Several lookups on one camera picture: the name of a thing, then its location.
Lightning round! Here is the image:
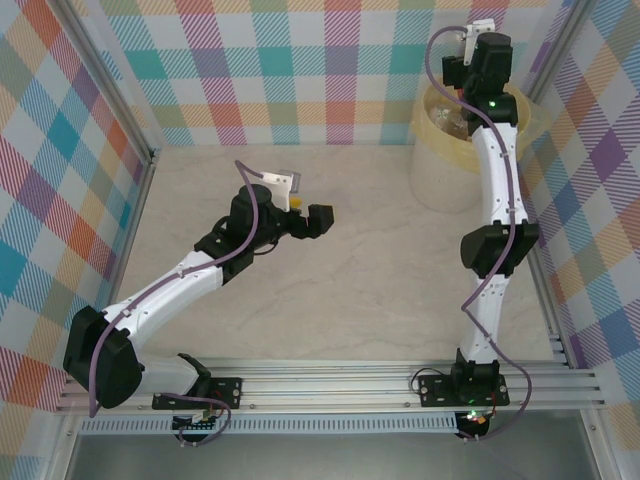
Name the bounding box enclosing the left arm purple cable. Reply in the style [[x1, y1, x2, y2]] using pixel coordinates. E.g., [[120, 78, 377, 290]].
[[88, 159, 266, 447]]

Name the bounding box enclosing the left aluminium frame post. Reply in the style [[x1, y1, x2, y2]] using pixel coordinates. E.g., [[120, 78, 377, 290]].
[[52, 0, 159, 164]]

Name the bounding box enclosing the brown swirl drink bottle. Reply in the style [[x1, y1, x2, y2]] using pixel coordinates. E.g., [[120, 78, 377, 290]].
[[447, 117, 474, 141]]

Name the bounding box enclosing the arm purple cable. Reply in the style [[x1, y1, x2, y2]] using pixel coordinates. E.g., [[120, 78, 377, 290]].
[[424, 25, 534, 444], [88, 159, 266, 447]]

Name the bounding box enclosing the right black mount plate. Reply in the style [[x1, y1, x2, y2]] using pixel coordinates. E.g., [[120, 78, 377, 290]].
[[417, 372, 511, 407]]

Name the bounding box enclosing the right aluminium side rail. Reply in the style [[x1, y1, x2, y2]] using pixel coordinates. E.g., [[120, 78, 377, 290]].
[[504, 174, 571, 369]]

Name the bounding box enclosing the left aluminium side rail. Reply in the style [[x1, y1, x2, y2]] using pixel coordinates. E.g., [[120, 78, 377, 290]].
[[87, 147, 162, 374]]

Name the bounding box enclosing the left black mount plate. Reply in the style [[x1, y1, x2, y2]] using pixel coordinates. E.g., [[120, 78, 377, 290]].
[[152, 377, 245, 411]]

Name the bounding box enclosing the aluminium frame post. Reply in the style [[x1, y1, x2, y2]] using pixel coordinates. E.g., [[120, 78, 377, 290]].
[[522, 0, 594, 99], [52, 0, 159, 164]]

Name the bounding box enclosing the right aluminium frame post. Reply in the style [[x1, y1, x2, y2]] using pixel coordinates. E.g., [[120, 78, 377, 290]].
[[522, 0, 594, 99]]

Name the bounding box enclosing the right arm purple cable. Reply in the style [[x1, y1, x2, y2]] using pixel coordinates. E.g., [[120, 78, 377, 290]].
[[424, 25, 534, 444]]

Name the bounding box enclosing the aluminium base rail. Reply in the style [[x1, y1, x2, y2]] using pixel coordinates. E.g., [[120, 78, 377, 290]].
[[54, 357, 609, 414]]

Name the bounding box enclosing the left controller circuit board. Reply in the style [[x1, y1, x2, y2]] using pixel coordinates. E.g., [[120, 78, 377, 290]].
[[172, 410, 221, 434]]

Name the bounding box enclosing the white slotted cable duct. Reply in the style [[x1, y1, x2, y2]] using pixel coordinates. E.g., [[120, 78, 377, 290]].
[[79, 417, 459, 436]]

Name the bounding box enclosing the controller circuit board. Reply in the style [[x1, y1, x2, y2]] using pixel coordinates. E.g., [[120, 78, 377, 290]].
[[457, 408, 494, 437], [172, 410, 221, 434]]

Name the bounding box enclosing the yellow round bin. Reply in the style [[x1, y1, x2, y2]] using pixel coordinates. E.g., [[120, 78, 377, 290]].
[[408, 82, 534, 214]]

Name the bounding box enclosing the right controller circuit board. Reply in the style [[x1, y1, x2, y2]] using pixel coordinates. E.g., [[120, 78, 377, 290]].
[[457, 408, 494, 437]]

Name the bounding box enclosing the black mount plate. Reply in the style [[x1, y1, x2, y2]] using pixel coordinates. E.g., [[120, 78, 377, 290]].
[[152, 377, 245, 411], [417, 372, 511, 407]]

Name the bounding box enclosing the aluminium side rail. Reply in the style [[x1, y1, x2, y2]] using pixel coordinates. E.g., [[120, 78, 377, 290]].
[[504, 174, 571, 369], [87, 147, 162, 374]]

